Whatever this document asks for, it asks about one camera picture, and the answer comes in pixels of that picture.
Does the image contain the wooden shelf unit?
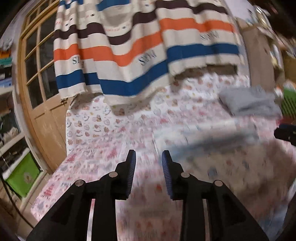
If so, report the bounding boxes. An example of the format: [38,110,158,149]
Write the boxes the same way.
[238,17,296,93]

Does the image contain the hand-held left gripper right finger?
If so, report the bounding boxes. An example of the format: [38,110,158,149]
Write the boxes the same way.
[161,150,270,241]

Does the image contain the green checkered bag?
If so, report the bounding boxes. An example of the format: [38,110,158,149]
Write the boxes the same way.
[281,89,296,118]

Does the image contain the white cat-print pants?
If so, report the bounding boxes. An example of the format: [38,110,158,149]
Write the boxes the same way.
[154,119,259,158]

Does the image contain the bear-print blanket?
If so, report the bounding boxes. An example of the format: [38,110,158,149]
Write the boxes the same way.
[66,70,251,149]

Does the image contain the wooden glazed door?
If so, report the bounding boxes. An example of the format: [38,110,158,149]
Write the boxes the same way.
[17,0,77,172]

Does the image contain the pink-print bed sheet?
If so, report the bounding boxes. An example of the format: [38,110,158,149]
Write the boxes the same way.
[31,111,296,241]

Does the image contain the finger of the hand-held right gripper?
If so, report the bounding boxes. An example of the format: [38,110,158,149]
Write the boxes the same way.
[274,124,296,146]

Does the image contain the stack of shoe boxes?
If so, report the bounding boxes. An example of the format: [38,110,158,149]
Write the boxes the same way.
[0,49,12,87]

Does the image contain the white storage shelf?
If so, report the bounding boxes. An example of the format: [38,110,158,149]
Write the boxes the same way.
[0,76,47,209]

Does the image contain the green fabric bin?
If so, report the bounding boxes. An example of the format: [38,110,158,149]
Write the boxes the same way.
[5,152,43,198]

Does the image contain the striped curtain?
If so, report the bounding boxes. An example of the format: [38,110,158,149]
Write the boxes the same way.
[54,0,245,106]

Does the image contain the grey folded pants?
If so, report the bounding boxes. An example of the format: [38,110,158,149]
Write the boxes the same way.
[218,86,283,116]

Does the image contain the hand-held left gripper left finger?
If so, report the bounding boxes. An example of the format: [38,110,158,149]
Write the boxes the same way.
[26,149,137,241]

